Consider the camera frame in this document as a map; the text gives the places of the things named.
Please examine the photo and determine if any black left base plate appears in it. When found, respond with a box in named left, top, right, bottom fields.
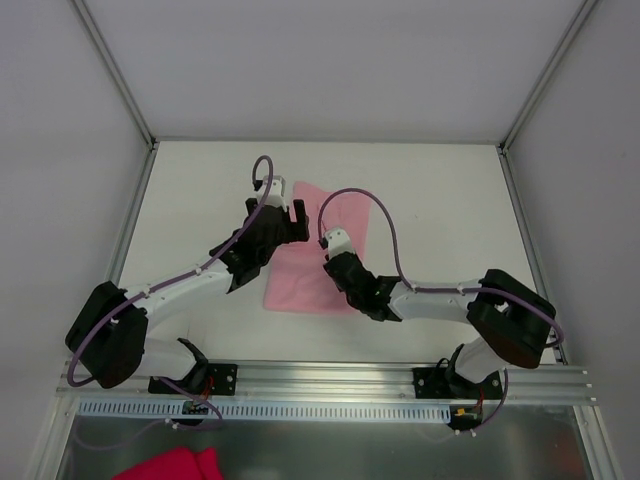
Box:
left=147, top=359, right=238, bottom=397

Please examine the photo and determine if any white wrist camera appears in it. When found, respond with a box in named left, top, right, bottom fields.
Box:
left=256, top=175, right=288, bottom=211
left=320, top=227, right=355, bottom=260

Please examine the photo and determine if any right aluminium frame post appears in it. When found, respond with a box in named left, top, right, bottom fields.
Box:
left=497, top=0, right=603, bottom=151

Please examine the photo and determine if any slotted white cable duct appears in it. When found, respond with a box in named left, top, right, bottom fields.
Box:
left=77, top=398, right=451, bottom=424

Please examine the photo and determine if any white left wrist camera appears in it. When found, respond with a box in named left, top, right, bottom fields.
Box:
left=256, top=175, right=288, bottom=211

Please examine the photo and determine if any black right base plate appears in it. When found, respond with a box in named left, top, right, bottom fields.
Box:
left=411, top=367, right=503, bottom=401

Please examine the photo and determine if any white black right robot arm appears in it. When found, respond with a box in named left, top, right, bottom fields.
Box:
left=324, top=252, right=563, bottom=399

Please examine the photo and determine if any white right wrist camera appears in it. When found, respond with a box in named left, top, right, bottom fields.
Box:
left=320, top=227, right=355, bottom=260

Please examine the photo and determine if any pink t-shirt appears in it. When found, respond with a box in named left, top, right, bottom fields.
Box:
left=263, top=181, right=371, bottom=316

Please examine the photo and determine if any red t-shirt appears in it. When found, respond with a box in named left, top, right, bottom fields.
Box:
left=114, top=447, right=223, bottom=480

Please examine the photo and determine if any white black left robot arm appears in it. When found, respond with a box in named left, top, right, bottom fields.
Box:
left=65, top=199, right=309, bottom=393

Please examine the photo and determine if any left aluminium frame post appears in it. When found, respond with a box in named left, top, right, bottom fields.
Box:
left=67, top=0, right=161, bottom=151

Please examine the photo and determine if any aluminium frame post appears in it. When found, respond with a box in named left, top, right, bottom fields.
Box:
left=497, top=0, right=603, bottom=151
left=67, top=0, right=161, bottom=151

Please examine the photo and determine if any aluminium mounting rail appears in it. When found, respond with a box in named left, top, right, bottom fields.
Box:
left=54, top=356, right=601, bottom=406

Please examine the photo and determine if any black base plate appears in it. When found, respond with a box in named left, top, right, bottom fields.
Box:
left=411, top=367, right=503, bottom=401
left=147, top=359, right=238, bottom=397

